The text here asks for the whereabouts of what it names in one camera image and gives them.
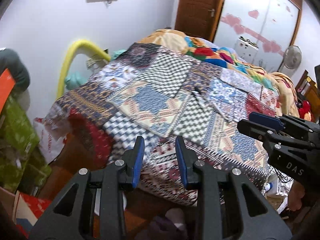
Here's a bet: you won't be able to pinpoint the red patterned box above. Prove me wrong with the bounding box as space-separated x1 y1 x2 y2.
15 192 54 231

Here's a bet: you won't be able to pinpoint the colourful yellow quilt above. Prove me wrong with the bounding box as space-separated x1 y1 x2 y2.
137 28 301 117

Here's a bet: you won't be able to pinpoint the small white cabinet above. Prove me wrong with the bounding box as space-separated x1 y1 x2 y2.
235 36 259 67

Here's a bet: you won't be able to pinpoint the brown wooden door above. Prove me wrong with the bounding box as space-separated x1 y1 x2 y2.
174 0 229 43

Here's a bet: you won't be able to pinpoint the red plush toy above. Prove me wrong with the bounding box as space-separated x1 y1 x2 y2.
298 101 313 121

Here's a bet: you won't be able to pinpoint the brown wooden headboard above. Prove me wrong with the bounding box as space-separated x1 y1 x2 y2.
295 70 320 111

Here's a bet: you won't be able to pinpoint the frosted sliding wardrobe door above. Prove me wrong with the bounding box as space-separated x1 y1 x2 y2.
214 0 275 63
260 0 301 73

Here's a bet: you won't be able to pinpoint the patchwork patterned blanket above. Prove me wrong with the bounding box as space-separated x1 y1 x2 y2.
43 42 283 207

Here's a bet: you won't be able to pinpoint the person's right hand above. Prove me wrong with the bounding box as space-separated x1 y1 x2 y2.
287 181 306 211

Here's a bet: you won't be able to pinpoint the group of pink heart stickers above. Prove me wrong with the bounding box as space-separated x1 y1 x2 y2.
221 0 293 56

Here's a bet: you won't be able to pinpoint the yellow foam tube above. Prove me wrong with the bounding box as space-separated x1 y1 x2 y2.
55 38 111 101

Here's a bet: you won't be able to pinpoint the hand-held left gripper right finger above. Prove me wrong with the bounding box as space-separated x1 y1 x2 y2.
175 135 293 240

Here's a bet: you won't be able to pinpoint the tangle of cables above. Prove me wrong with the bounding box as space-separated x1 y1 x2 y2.
273 166 292 184

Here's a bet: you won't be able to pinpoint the white red printed plastic bag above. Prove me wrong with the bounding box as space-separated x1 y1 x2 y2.
33 117 67 165

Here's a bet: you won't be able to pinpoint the orange box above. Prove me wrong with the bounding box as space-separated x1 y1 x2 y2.
0 68 19 113

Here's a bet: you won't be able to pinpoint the teal plush toy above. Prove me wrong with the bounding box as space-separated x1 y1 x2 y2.
65 71 89 89

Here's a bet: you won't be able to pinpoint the brown cardboard box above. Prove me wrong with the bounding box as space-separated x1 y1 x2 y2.
0 186 23 226

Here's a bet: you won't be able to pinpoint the standing fan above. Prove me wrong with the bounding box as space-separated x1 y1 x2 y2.
277 45 303 75

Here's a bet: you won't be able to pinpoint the green patterned box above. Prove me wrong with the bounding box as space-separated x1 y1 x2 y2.
0 95 52 193

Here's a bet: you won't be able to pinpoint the person's dark purple pants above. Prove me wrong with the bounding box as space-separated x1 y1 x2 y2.
147 214 190 240

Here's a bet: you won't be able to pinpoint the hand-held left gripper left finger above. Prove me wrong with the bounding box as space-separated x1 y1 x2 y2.
29 135 145 240

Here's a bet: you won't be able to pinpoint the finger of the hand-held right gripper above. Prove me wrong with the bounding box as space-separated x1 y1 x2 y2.
249 112 320 141
237 119 313 188

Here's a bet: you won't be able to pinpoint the dark grey cushion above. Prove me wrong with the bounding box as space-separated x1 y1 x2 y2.
0 48 31 93

